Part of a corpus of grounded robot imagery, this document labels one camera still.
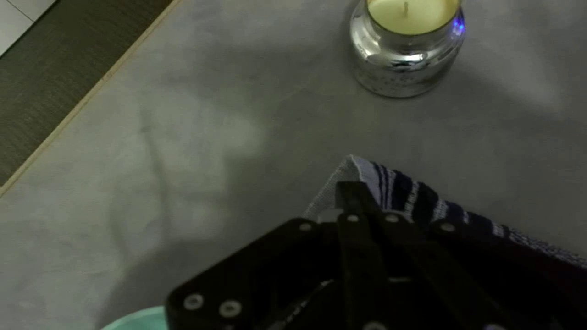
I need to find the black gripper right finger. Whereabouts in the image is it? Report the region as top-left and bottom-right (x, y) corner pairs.
(374, 209), (587, 330)

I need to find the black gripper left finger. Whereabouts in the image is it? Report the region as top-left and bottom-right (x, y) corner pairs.
(163, 180), (394, 330)

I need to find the grey knitted sock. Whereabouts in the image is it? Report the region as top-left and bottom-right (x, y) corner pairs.
(301, 152), (587, 272)

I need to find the mint green bowl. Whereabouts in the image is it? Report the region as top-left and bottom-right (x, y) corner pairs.
(99, 305), (170, 330)

